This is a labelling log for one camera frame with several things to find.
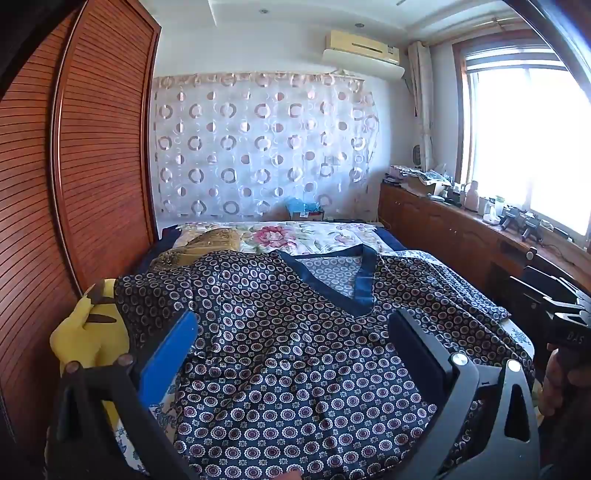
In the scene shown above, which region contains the white window curtain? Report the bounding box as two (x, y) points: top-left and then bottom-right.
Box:
(407, 41), (437, 171)

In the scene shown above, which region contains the pile of patterned cloths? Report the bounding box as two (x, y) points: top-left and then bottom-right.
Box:
(385, 164), (455, 184)

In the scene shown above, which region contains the blue item on box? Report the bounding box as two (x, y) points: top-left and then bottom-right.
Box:
(285, 196), (326, 222)

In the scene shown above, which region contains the wooden framed window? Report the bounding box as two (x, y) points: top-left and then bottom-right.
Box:
(455, 39), (591, 245)

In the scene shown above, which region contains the long wooden cabinet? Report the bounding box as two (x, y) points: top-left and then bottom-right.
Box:
(379, 178), (591, 315)

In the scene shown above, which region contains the beige wall air conditioner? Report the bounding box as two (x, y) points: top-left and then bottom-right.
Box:
(322, 30), (406, 77)

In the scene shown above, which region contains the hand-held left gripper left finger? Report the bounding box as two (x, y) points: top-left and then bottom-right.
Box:
(48, 308), (201, 480)

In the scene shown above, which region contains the sheer circle-patterned curtain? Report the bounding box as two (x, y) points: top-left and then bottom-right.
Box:
(151, 71), (380, 220)

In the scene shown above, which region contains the wooden louvered wardrobe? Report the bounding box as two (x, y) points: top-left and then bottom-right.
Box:
(0, 0), (162, 462)

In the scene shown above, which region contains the navy patterned shirt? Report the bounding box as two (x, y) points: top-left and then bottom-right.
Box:
(113, 244), (536, 480)

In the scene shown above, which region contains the gold patterned cushion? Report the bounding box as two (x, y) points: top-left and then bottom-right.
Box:
(152, 231), (243, 268)

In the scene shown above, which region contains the yellow plush toy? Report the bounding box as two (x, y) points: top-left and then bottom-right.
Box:
(50, 279), (139, 444)

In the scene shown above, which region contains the pink floral bed blanket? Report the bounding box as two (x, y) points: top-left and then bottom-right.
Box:
(178, 220), (393, 257)

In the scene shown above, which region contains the person's right hand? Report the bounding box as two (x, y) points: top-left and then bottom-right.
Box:
(539, 344), (566, 418)

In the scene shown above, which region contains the open cardboard box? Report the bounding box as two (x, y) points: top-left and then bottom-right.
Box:
(402, 171), (451, 197)

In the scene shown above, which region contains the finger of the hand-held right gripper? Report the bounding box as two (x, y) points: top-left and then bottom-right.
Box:
(510, 265), (588, 305)

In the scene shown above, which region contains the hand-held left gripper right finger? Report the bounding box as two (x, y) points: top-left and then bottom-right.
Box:
(388, 308), (541, 480)

